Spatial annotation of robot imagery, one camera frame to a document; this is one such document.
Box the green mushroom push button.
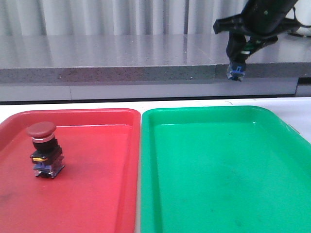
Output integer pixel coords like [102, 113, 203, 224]
[227, 47, 247, 81]

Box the red mushroom push button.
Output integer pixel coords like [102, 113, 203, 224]
[27, 121, 65, 179]

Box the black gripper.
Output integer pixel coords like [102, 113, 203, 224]
[213, 0, 300, 64]

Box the green plastic tray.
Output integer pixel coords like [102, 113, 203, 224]
[141, 106, 311, 233]

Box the grey stone counter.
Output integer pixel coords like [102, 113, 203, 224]
[0, 33, 311, 102]

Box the red plastic tray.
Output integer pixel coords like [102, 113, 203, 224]
[0, 109, 140, 233]

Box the white appliance on counter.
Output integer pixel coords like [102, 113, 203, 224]
[287, 0, 311, 37]

